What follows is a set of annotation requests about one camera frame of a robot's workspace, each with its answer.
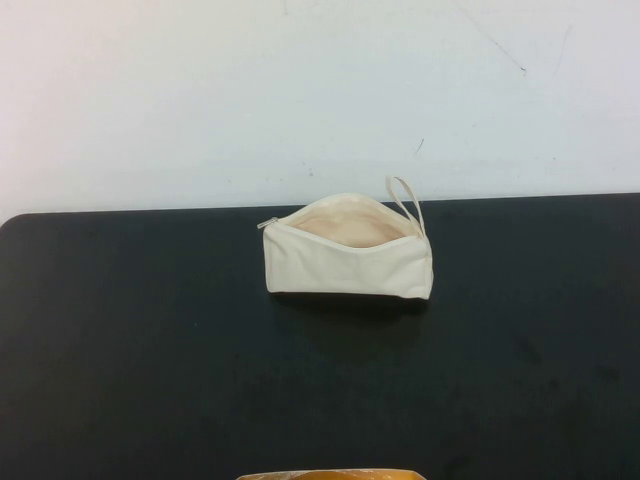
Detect yellow cardboard box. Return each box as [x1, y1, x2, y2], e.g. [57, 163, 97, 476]
[235, 468, 424, 480]

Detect cream canvas pencil case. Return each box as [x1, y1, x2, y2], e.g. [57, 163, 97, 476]
[256, 174, 433, 303]

